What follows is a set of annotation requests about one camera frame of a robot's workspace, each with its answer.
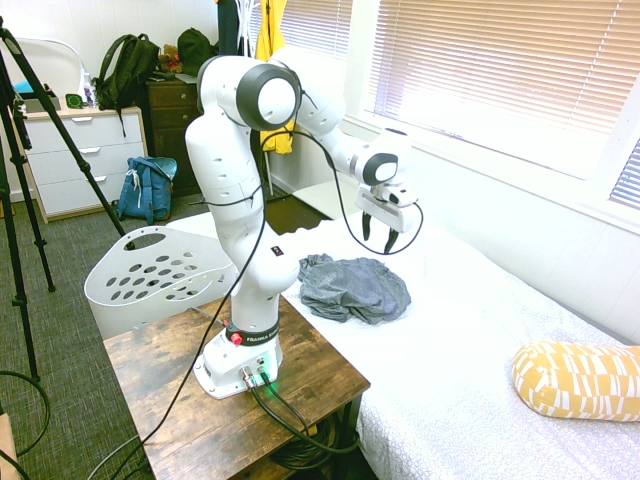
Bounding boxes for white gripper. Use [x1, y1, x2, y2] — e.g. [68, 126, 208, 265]
[353, 184, 416, 256]

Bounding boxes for grey garment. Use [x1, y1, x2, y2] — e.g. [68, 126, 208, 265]
[297, 253, 413, 326]

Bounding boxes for white perforated laundry basket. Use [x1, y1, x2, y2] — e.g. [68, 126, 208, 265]
[83, 225, 239, 341]

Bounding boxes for dark green bag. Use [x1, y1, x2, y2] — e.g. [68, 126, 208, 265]
[176, 27, 220, 80]

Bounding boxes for white bed mattress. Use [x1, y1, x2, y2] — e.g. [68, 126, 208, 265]
[164, 199, 640, 480]

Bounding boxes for large white window blind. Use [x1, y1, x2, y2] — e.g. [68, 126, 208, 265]
[368, 0, 640, 137]

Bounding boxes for narrow white window blind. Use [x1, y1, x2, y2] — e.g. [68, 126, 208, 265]
[277, 0, 354, 62]

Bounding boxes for yellow hanging jacket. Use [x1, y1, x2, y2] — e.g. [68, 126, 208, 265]
[254, 0, 297, 155]

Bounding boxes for dark wooden dresser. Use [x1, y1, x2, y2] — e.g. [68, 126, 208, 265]
[145, 77, 205, 199]

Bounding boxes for blue backpack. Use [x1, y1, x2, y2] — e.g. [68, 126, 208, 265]
[116, 156, 179, 226]

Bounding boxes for yellow white patterned pillow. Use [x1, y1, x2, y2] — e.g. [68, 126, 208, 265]
[510, 340, 640, 424]

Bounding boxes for white coat rack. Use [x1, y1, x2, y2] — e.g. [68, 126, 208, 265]
[234, 0, 274, 197]

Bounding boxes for rustic wooden side table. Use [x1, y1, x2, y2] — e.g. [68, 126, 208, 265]
[103, 294, 372, 480]

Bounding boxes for partly seen window blind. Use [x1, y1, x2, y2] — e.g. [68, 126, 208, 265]
[607, 138, 640, 212]

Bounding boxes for navy hanging garment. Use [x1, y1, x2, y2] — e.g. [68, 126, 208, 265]
[216, 0, 247, 57]

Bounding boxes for brown teddy bear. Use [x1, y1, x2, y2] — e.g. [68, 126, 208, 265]
[157, 43, 184, 75]

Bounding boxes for dark green backpack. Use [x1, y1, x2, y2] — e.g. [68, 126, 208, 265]
[94, 33, 162, 139]

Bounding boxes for white drawer dresser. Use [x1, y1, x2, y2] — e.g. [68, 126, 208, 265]
[19, 105, 149, 225]

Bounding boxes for white spray bottle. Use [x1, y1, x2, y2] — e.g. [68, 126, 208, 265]
[81, 71, 99, 109]

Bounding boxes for grey storage box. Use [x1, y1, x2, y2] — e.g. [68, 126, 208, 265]
[12, 79, 62, 116]

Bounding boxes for white arched desk lamp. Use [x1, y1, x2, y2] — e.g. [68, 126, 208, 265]
[14, 38, 90, 101]

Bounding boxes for brown cardboard box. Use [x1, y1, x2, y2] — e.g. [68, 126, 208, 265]
[0, 412, 19, 480]

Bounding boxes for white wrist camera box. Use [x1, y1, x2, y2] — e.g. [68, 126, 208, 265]
[383, 183, 420, 209]

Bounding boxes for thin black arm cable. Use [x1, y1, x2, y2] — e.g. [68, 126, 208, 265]
[87, 74, 425, 480]

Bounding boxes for thick black base cables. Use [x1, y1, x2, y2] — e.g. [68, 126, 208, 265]
[248, 372, 362, 472]

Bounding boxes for black camera tripod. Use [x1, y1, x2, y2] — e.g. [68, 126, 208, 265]
[0, 14, 127, 384]

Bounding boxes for grey floor cable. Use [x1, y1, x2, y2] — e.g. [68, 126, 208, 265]
[85, 432, 146, 480]

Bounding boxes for black floor cable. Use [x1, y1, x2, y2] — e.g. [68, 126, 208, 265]
[0, 368, 52, 480]

